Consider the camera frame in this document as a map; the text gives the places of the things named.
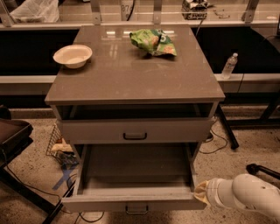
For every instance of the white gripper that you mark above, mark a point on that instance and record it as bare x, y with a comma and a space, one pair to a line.
213, 191

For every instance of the grey drawer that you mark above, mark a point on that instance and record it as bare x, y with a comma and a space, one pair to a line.
139, 131
135, 179

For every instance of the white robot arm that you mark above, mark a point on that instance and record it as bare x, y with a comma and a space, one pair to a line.
245, 192

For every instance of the grey drawer cabinet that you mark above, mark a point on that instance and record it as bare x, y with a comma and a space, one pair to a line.
124, 82

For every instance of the black table leg right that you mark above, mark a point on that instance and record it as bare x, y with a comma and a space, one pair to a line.
230, 134

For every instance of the clear plastic water bottle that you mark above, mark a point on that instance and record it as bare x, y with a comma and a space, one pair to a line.
229, 66

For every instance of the green chip bag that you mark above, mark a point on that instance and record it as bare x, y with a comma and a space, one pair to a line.
154, 41

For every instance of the box on back shelf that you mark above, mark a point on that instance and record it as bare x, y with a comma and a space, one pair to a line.
195, 9

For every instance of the white paper bowl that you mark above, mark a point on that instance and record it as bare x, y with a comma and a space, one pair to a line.
73, 56

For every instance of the white plastic bag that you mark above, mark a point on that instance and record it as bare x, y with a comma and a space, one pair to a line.
37, 11

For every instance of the wire basket with items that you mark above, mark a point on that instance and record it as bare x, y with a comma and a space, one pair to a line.
59, 150

